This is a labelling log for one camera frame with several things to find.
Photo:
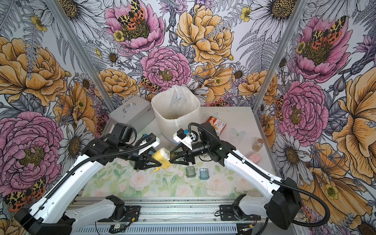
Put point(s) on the yellow pencil sharpener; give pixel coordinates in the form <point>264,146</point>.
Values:
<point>163,156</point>

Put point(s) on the translucent green shavings tray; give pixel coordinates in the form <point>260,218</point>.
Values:
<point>190,172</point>

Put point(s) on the translucent blue shavings tray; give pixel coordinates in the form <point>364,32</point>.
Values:
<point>204,174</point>

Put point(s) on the pink pencil sharpener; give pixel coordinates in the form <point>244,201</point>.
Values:
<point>255,158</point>

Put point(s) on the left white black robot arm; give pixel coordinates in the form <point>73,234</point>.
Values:
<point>50,215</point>

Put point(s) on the small glass jar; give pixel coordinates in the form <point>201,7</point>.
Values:
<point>258,144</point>

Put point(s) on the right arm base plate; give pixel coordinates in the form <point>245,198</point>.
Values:
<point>231,213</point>

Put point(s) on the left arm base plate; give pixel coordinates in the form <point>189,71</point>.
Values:
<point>126,214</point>

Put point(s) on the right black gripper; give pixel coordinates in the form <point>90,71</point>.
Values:
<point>189,152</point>

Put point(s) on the white lined trash bin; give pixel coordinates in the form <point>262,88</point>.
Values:
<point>174,109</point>

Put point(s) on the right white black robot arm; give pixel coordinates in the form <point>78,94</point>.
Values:
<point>283,197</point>

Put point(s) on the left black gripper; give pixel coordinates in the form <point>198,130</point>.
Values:
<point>138,158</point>

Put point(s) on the silver aluminium case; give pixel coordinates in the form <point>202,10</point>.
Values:
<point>136,112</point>

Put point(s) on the red white bandage box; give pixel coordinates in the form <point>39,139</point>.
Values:
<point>217,124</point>

